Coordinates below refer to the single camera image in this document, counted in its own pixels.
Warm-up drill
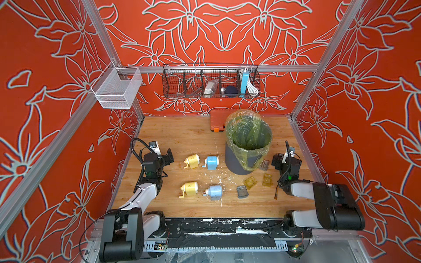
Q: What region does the clear sharpener shavings tray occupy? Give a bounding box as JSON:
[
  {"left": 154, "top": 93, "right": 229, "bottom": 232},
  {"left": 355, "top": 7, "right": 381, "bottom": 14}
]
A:
[{"left": 259, "top": 160, "right": 270, "bottom": 171}]

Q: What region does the yellow sharpener back row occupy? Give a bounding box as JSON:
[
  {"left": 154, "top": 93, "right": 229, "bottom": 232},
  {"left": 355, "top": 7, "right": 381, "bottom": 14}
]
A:
[{"left": 184, "top": 154, "right": 200, "bottom": 169}]

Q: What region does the yellow sharpener row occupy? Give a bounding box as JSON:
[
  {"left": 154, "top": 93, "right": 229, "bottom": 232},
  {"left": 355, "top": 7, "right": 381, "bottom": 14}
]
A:
[
  {"left": 179, "top": 181, "right": 198, "bottom": 198},
  {"left": 184, "top": 154, "right": 200, "bottom": 169}
]

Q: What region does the yellow sharpener front row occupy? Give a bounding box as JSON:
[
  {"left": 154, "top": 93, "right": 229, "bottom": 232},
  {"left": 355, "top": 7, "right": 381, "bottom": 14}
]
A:
[{"left": 179, "top": 181, "right": 198, "bottom": 198}]

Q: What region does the yellow clear shavings tray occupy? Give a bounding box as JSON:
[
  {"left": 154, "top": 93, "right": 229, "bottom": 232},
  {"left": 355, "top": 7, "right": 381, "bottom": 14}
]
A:
[{"left": 244, "top": 176, "right": 258, "bottom": 190}]

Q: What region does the blue sharpener back row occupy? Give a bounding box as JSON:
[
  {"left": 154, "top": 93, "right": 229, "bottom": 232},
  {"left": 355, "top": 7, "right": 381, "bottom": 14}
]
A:
[{"left": 202, "top": 156, "right": 219, "bottom": 171}]

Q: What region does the light blue sharpener front row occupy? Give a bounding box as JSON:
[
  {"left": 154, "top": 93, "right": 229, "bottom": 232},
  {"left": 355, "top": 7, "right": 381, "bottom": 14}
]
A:
[{"left": 202, "top": 185, "right": 223, "bottom": 201}]

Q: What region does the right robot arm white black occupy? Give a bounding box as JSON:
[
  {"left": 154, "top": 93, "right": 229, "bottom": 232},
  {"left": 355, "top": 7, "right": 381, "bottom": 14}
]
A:
[{"left": 272, "top": 141, "right": 366, "bottom": 235}]

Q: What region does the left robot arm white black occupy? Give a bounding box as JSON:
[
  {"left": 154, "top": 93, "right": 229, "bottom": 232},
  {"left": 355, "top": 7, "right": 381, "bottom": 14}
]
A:
[{"left": 98, "top": 138, "right": 174, "bottom": 263}]

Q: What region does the yellow-green plastic bin liner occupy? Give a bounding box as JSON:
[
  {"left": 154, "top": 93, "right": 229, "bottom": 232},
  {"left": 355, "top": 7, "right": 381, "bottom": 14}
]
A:
[{"left": 225, "top": 110, "right": 273, "bottom": 170}]

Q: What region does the dark grey garbage bin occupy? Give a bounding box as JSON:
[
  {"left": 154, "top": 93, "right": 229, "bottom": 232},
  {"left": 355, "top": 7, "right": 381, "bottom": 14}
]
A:
[{"left": 225, "top": 144, "right": 262, "bottom": 175}]

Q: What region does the orange tool case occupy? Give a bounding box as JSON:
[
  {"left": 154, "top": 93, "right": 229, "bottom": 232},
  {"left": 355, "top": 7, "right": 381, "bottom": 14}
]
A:
[{"left": 210, "top": 109, "right": 236, "bottom": 132}]

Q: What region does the silver packet in basket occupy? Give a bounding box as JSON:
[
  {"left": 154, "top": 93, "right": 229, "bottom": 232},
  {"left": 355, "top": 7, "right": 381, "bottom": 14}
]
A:
[{"left": 203, "top": 80, "right": 219, "bottom": 98}]

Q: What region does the dark blue round object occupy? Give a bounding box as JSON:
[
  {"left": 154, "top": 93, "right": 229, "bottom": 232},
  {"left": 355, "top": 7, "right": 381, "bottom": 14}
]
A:
[{"left": 224, "top": 85, "right": 239, "bottom": 98}]

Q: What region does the light blue box in basket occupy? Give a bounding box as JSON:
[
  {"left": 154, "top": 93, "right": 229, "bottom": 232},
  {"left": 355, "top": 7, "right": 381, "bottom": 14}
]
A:
[{"left": 240, "top": 71, "right": 249, "bottom": 98}]

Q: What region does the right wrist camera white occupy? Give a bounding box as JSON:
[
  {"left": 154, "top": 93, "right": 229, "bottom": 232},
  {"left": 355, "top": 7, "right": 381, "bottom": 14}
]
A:
[{"left": 282, "top": 147, "right": 296, "bottom": 163}]

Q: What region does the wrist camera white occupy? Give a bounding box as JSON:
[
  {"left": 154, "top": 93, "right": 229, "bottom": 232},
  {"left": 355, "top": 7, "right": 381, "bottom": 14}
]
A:
[
  {"left": 149, "top": 141, "right": 161, "bottom": 155},
  {"left": 282, "top": 147, "right": 296, "bottom": 163}
]

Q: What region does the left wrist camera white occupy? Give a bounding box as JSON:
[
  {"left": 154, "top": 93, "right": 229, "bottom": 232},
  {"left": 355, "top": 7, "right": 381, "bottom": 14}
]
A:
[{"left": 149, "top": 141, "right": 161, "bottom": 155}]

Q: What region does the white cable in basket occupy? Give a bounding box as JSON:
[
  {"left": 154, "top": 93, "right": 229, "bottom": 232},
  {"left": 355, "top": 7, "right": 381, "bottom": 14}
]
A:
[{"left": 246, "top": 75, "right": 260, "bottom": 98}]

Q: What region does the black wire wall basket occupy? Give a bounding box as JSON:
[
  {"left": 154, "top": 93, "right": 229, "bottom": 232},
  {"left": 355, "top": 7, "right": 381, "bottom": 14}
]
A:
[{"left": 162, "top": 62, "right": 261, "bottom": 99}]

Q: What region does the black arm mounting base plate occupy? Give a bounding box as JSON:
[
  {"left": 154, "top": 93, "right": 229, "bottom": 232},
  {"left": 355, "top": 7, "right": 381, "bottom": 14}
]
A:
[{"left": 147, "top": 218, "right": 300, "bottom": 249}]

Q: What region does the clear plastic wall bin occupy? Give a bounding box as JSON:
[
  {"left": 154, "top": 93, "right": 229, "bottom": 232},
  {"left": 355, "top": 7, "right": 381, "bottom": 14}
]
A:
[{"left": 92, "top": 68, "right": 143, "bottom": 109}]

